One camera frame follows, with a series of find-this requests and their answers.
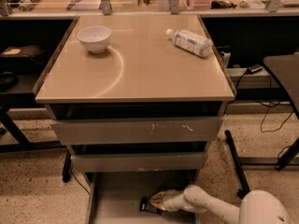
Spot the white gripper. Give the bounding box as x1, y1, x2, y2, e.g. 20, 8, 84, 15
150, 189, 191, 212

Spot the dark blue rxbar wrapper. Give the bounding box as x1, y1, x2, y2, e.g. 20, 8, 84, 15
139, 197, 162, 215

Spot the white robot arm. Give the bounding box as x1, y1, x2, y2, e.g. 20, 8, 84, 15
149, 185, 292, 224

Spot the open grey bottom drawer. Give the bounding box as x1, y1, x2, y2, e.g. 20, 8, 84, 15
85, 171, 196, 224

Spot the grey middle drawer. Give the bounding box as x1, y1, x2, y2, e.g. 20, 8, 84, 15
71, 152, 207, 173

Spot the grey top drawer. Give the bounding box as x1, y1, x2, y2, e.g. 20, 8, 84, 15
51, 117, 222, 146

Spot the grey drawer cabinet with countertop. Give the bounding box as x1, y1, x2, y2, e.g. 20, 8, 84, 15
32, 14, 237, 185

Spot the black table leg base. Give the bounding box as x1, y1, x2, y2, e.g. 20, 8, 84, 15
224, 130, 250, 199

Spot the black left table leg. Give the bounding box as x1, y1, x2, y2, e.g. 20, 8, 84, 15
0, 106, 62, 153

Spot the clear plastic water bottle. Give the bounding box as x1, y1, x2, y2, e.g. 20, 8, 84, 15
165, 29, 212, 58

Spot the black power adapter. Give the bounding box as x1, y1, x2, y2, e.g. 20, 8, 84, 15
246, 64, 263, 75

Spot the white ceramic bowl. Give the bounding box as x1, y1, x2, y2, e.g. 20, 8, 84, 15
77, 26, 112, 53

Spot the black cable on floor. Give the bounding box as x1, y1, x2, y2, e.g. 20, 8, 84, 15
255, 98, 294, 134

